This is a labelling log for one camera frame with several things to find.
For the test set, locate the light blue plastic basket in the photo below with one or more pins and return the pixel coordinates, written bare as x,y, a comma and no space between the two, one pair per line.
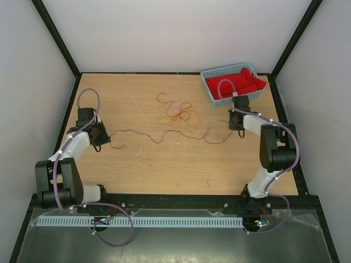
226,88

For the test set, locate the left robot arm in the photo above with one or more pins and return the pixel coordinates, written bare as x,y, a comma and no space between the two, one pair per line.
58,181

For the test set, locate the right green circuit board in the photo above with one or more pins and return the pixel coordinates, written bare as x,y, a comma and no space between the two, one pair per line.
262,222

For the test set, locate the light blue slotted cable duct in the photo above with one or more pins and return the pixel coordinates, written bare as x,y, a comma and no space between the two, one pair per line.
143,222

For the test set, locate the black aluminium frame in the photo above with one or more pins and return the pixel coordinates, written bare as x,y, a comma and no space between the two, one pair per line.
297,172

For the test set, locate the white zip tie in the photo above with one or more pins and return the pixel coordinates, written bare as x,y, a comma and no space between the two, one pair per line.
141,112

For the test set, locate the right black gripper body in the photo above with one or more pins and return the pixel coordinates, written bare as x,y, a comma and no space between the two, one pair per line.
232,126

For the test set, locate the green circuit board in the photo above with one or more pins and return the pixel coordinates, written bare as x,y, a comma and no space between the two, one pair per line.
262,222
100,220

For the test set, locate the red cloth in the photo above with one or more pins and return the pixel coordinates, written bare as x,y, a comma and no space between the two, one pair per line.
244,82

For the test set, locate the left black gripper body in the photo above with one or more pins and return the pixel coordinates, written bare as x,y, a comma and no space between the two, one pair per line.
102,136

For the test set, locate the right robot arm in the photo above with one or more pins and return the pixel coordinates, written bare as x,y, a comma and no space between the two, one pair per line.
278,149

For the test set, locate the left green circuit board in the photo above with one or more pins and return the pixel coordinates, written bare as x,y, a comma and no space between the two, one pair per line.
100,220

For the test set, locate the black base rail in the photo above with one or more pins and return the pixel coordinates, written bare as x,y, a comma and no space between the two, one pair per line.
228,204

